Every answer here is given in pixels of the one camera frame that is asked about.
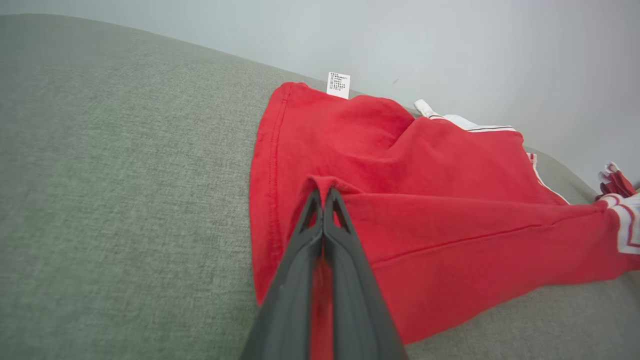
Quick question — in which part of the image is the red garment with white band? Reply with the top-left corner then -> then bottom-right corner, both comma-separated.
595,161 -> 639,202

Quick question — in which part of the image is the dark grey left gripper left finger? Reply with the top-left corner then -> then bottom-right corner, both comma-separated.
240,190 -> 325,360

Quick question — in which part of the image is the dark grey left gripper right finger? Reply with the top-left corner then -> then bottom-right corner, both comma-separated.
324,187 -> 408,360

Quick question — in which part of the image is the grey fabric sofa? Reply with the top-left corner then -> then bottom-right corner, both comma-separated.
0,14 -> 640,360

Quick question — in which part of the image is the red and white garment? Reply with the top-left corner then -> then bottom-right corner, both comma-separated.
248,71 -> 640,360

